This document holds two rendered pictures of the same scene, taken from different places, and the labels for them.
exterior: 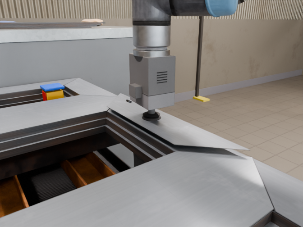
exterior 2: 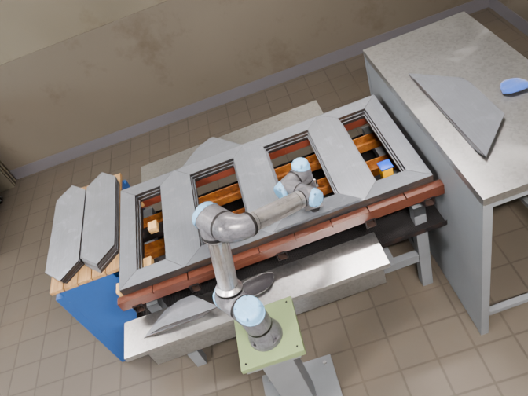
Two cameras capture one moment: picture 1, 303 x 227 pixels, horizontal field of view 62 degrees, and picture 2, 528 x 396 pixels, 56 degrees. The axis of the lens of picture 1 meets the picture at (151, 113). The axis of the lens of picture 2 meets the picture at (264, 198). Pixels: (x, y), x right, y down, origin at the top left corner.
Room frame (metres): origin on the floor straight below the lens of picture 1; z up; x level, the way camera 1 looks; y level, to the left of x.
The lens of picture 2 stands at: (1.41, -1.36, 2.56)
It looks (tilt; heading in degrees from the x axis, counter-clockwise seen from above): 43 degrees down; 130
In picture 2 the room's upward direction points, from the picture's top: 23 degrees counter-clockwise
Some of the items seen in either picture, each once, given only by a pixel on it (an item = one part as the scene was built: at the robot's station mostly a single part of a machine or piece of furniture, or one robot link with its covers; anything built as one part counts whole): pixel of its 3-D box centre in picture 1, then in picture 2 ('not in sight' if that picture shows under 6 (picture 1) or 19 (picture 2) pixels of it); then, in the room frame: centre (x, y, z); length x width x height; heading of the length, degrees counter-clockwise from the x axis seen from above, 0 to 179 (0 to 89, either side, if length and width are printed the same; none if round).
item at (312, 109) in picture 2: not in sight; (231, 147); (-0.25, 0.53, 0.73); 1.20 x 0.26 x 0.03; 36
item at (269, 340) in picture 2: not in sight; (262, 329); (0.47, -0.59, 0.76); 0.15 x 0.15 x 0.10
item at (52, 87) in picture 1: (52, 88); (385, 166); (0.78, 0.31, 0.88); 0.06 x 0.06 x 0.02; 36
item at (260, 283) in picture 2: not in sight; (255, 285); (0.31, -0.36, 0.69); 0.20 x 0.10 x 0.03; 43
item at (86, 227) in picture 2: not in sight; (86, 224); (-0.82, -0.27, 0.82); 0.80 x 0.40 x 0.06; 126
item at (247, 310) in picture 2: not in sight; (251, 313); (0.45, -0.59, 0.87); 0.13 x 0.12 x 0.14; 159
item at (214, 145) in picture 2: not in sight; (207, 152); (-0.37, 0.44, 0.77); 0.45 x 0.20 x 0.04; 36
